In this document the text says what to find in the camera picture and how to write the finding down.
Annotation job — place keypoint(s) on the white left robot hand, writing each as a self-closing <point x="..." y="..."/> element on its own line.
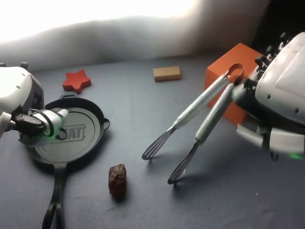
<point x="14" y="86"/>

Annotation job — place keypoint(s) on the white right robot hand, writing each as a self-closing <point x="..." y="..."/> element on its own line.
<point x="278" y="78"/>

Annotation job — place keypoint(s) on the brown toy meat chunk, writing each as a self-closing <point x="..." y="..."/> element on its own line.
<point x="117" y="179"/>

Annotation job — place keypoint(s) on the black cast iron skillet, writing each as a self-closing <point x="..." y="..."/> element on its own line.
<point x="78" y="143"/>

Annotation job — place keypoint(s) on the red star block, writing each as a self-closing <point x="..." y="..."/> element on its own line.
<point x="76" y="81"/>

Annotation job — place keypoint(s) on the tan wooden rectangular block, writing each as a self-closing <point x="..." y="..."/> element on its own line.
<point x="166" y="73"/>

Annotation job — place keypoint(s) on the grey table cloth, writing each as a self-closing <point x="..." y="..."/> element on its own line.
<point x="152" y="119"/>

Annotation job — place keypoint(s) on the orange box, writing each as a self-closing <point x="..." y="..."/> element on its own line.
<point x="222" y="64"/>

